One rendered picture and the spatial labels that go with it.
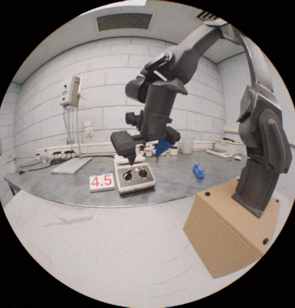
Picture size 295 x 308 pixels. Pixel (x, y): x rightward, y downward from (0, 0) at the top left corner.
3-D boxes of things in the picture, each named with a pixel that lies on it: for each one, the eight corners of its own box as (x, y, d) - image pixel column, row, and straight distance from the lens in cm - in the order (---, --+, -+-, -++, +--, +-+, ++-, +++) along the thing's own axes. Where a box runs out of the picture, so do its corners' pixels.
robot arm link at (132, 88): (191, 73, 24) (154, 69, 31) (173, 48, 19) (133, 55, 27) (170, 115, 21) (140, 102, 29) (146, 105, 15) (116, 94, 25)
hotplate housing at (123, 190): (156, 187, 33) (157, 167, 29) (119, 195, 30) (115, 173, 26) (137, 166, 51) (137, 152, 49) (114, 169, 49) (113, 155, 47)
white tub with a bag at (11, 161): (11, 176, 110) (5, 149, 108) (8, 174, 123) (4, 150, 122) (20, 170, 113) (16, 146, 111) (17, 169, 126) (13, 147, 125)
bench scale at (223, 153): (224, 158, 94) (225, 153, 93) (205, 152, 109) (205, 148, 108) (233, 157, 111) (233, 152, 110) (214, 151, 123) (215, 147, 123)
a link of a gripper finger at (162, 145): (176, 143, 27) (163, 133, 30) (168, 145, 25) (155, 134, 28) (168, 159, 31) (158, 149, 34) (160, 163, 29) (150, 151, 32)
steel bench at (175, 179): (236, 216, 180) (261, 160, 144) (43, 240, 169) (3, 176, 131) (211, 195, 198) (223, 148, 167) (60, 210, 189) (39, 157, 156)
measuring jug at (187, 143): (174, 151, 92) (175, 137, 90) (180, 150, 103) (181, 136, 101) (191, 155, 84) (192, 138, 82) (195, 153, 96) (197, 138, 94)
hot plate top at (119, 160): (146, 160, 36) (146, 158, 35) (115, 164, 33) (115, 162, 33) (137, 154, 46) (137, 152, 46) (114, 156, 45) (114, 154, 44)
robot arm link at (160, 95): (193, 86, 20) (159, 78, 25) (178, 76, 15) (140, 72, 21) (182, 118, 20) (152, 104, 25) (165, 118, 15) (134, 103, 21)
